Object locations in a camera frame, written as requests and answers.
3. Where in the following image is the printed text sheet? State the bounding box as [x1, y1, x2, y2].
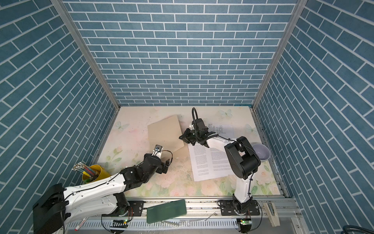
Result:
[188, 144, 220, 182]
[210, 148, 234, 178]

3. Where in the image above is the yellow pencil cup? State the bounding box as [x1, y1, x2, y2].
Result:
[82, 165, 111, 184]

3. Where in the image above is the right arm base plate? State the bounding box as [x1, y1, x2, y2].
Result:
[217, 199, 261, 216]

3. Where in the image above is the green phone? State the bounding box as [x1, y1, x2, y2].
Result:
[147, 199, 187, 224]

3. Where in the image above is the beige paper folder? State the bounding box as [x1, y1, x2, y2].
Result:
[147, 115, 185, 157]

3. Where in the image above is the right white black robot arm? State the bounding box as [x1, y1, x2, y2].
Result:
[179, 119, 261, 204]

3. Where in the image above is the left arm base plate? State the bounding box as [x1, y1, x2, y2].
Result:
[116, 200, 144, 218]

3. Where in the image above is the technical drawing sheet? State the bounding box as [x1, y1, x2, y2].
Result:
[208, 123, 235, 138]

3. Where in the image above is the red white marker pen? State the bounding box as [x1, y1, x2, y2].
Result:
[75, 217, 88, 231]

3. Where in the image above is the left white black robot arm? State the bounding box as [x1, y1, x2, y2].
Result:
[33, 152, 172, 234]

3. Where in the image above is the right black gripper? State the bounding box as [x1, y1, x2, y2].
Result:
[178, 128, 201, 146]

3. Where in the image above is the coloured pencils bundle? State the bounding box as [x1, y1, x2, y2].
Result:
[72, 162, 98, 179]

